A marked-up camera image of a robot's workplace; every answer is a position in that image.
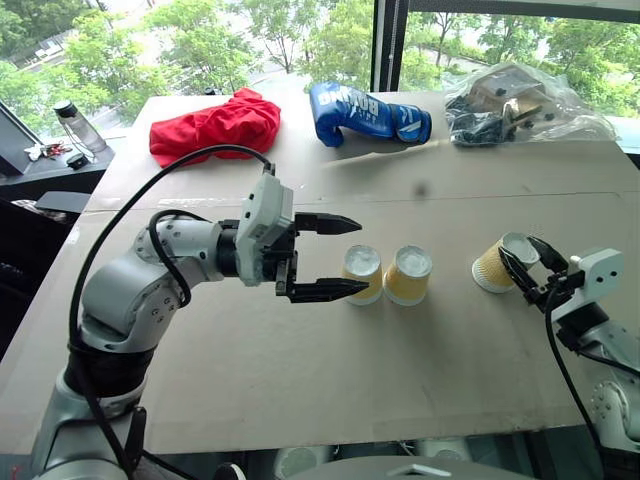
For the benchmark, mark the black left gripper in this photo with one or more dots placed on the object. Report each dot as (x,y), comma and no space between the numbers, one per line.
(286,260)

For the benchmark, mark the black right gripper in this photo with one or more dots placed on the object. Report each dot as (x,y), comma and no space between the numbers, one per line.
(550,290)

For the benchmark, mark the yellow paper cup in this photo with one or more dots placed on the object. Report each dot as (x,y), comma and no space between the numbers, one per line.
(361,270)
(492,270)
(407,275)

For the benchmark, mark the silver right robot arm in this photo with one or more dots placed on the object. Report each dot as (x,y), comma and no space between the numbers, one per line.
(615,410)

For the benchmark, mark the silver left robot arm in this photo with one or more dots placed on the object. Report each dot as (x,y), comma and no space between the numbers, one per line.
(125,295)

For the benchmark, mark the blue boxing glove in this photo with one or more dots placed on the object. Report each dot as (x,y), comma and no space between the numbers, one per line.
(360,115)

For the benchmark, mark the clear plastic bag of parts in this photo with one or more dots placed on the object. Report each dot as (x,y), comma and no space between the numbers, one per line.
(520,110)

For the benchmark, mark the red cloth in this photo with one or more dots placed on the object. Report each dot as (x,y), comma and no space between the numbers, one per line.
(215,127)

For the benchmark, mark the white round shape under table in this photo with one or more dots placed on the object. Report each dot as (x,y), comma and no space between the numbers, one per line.
(300,460)
(445,450)

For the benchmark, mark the grey rounded robot body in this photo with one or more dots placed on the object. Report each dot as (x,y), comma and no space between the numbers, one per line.
(410,470)

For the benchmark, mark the black rounded knob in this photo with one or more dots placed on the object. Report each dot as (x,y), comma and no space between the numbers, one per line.
(230,472)

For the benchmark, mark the small black round object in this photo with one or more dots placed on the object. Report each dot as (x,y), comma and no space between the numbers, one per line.
(77,160)

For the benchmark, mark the clear water bottle black cap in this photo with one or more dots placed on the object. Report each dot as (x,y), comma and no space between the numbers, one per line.
(82,127)

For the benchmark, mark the dark side desk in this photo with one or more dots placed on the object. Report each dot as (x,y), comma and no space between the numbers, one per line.
(55,177)

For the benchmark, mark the dark chair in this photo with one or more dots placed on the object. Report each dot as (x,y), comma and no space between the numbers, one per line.
(30,250)

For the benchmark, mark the red and white small items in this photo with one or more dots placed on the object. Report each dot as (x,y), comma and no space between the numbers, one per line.
(45,150)

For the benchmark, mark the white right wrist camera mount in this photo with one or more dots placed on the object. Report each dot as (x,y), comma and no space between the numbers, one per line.
(600,275)

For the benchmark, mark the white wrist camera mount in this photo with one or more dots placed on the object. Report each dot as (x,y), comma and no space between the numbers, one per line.
(262,220)
(600,275)

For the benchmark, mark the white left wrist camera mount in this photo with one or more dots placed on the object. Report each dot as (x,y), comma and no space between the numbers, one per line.
(262,220)

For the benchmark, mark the black window frame post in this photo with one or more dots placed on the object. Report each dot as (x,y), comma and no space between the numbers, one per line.
(390,45)

